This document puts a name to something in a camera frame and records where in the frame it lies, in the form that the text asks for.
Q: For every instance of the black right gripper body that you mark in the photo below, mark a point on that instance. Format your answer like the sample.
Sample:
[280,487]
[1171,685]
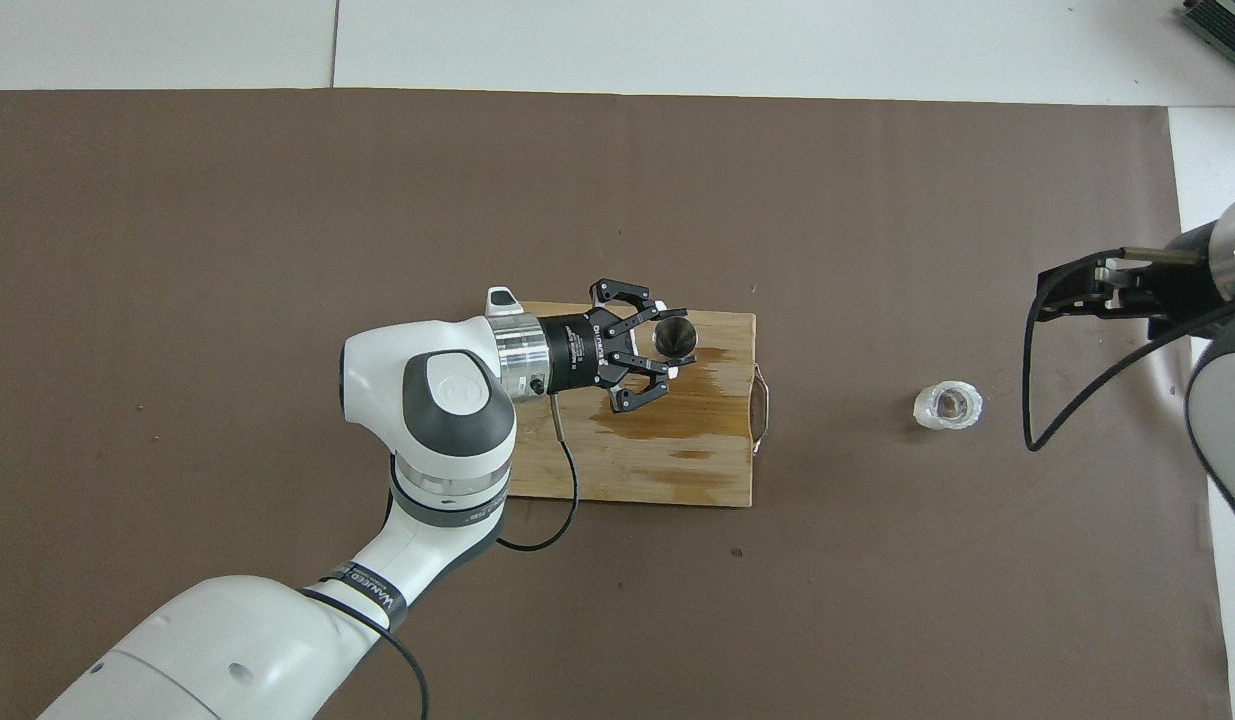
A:
[1187,285]

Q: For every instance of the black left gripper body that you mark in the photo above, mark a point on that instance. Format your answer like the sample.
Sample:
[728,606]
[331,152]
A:
[582,352]

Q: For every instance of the steel double jigger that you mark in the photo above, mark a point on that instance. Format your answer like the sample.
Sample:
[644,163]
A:
[674,338]

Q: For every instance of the clear faceted glass cup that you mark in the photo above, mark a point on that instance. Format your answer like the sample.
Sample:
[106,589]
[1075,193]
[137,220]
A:
[948,405]

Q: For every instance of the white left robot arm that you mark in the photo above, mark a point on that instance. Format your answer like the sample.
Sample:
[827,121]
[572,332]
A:
[447,400]

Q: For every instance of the wooden cutting board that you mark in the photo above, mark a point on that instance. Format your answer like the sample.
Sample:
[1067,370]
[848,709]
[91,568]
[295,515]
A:
[677,450]

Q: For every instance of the black ribbed device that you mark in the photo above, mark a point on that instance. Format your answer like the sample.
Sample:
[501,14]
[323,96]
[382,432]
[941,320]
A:
[1227,25]

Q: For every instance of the brown paper table mat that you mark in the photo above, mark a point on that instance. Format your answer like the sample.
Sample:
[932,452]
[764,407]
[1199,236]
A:
[877,620]

